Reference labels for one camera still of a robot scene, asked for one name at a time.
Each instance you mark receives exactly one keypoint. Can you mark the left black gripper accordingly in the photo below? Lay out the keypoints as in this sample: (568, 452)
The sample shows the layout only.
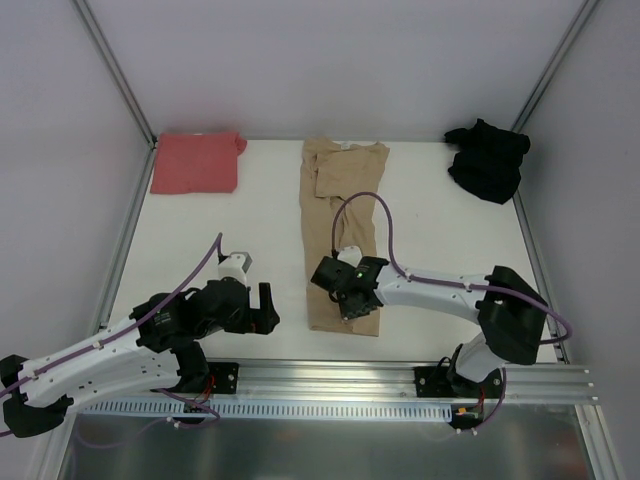
(255, 314)

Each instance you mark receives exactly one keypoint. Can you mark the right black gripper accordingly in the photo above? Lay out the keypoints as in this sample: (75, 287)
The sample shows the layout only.
(355, 302)

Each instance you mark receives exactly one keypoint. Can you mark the beige t shirt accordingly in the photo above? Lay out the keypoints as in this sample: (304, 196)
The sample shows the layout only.
(336, 210)

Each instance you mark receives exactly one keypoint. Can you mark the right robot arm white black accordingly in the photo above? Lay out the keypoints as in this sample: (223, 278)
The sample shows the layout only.
(510, 314)

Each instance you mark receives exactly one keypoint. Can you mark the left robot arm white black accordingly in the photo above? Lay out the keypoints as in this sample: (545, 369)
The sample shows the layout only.
(155, 348)

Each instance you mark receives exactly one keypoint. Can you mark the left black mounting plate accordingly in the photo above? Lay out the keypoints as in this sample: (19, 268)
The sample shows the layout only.
(222, 378)

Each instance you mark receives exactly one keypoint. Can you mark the black mounting plate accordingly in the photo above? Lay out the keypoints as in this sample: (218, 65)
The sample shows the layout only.
(222, 378)
(430, 385)

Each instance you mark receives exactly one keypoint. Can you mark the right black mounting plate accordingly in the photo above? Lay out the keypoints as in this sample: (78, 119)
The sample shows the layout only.
(430, 385)

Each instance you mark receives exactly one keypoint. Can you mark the folded pink t shirt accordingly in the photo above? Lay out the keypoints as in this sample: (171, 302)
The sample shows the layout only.
(197, 163)

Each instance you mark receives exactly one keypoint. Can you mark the black t shirt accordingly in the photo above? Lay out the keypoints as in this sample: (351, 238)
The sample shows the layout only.
(488, 160)

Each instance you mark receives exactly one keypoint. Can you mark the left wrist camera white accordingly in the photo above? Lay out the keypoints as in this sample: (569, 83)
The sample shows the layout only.
(235, 266)

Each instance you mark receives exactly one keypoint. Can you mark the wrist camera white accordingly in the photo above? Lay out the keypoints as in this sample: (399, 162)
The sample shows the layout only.
(235, 266)
(351, 255)

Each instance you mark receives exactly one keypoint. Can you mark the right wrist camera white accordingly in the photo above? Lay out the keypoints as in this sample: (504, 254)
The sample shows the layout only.
(351, 255)

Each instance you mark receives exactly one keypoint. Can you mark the white slotted cable duct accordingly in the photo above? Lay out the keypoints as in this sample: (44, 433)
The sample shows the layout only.
(277, 409)

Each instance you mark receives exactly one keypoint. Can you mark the left aluminium frame post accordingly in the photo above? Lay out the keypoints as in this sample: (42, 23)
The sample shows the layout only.
(104, 50)

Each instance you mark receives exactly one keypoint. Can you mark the aluminium frame post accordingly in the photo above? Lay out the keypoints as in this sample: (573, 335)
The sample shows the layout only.
(104, 50)
(574, 30)

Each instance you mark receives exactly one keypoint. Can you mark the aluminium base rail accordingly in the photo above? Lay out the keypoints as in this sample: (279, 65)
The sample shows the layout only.
(372, 381)

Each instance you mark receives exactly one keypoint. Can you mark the right aluminium frame post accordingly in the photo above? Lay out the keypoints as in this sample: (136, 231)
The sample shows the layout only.
(574, 30)

